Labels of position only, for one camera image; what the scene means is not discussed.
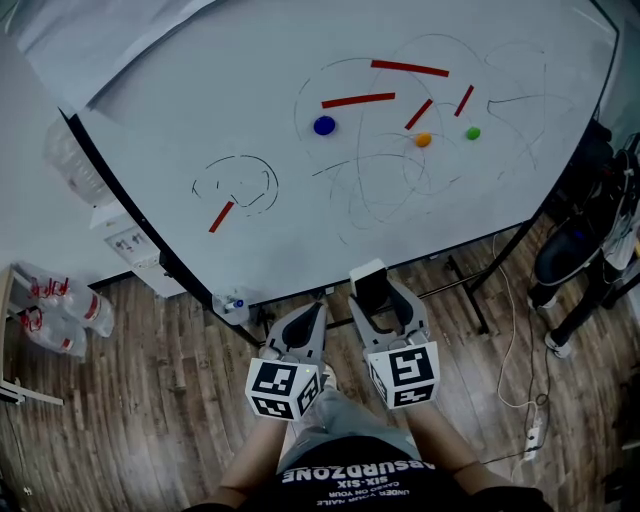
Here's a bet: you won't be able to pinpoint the black and white whiteboard eraser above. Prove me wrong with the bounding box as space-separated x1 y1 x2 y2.
348 258 391 319

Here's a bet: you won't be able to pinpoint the person's grey trousers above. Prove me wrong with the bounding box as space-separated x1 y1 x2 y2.
277 388 422 474

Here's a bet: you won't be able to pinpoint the white cable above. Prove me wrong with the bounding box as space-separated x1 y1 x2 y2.
492 234 541 431

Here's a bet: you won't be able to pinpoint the large clear water jug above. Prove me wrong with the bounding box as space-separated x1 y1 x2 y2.
42 117 119 209

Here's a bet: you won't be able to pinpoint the pack of plastic water bottles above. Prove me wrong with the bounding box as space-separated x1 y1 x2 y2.
14 262 115 357

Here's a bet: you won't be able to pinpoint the white whiteboard on black stand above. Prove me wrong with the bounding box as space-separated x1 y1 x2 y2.
58 0 621 349

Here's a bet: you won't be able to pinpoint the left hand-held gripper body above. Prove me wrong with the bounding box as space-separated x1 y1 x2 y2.
244 349 326 423

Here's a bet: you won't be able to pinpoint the small light wooden table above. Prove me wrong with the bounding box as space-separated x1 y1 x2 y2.
0 264 65 406

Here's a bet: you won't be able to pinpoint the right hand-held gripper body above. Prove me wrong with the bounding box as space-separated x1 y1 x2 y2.
364 333 441 410

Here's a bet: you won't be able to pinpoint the person's left forearm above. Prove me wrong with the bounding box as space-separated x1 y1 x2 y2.
218 417 287 504

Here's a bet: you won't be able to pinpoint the short red magnetic strip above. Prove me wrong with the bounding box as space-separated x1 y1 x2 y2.
453 84 475 118
404 98 434 131
208 201 235 234

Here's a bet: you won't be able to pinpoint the person's right forearm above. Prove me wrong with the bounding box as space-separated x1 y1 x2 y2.
403 402 494 491

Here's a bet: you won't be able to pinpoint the large white paper sheet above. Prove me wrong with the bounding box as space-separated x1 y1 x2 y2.
14 0 221 114

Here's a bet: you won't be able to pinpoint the person's black printed shirt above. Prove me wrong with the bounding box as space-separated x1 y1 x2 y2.
182 436 554 512

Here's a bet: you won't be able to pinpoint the white power strip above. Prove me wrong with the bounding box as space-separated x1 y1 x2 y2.
522 424 544 461

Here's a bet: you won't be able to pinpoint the long red magnetic strip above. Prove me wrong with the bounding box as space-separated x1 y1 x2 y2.
370 59 450 78
321 92 396 109

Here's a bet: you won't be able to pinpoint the spray bottle on tray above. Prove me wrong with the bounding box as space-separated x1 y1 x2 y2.
212 289 251 326

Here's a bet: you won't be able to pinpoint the white water dispenser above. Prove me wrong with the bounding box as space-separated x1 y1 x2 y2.
89 199 186 299

